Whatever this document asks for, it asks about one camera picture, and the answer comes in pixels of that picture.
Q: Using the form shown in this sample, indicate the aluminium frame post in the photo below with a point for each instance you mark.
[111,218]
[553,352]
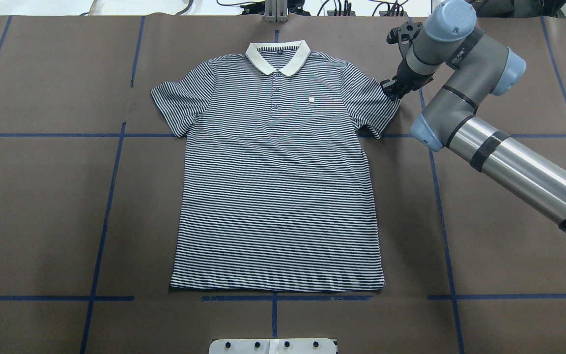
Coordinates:
[276,11]

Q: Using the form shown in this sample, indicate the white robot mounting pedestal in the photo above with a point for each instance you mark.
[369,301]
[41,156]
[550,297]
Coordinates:
[274,346]

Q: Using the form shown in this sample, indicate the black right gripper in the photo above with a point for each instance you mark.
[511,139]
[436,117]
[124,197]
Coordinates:
[404,78]

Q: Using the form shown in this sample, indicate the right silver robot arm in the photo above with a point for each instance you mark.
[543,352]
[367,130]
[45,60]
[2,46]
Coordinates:
[481,66]

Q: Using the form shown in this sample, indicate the navy white striped polo shirt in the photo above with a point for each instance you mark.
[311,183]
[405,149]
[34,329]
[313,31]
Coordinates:
[277,193]

